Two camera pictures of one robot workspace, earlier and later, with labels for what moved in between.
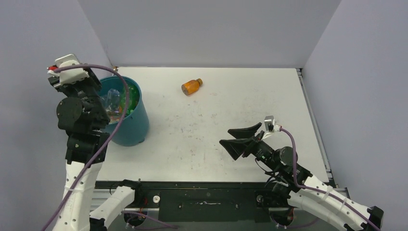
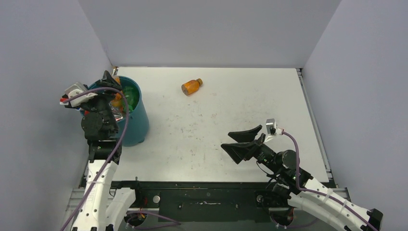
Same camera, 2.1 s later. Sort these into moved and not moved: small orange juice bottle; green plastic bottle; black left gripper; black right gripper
Moved: black left gripper
Not moved: green plastic bottle; small orange juice bottle; black right gripper
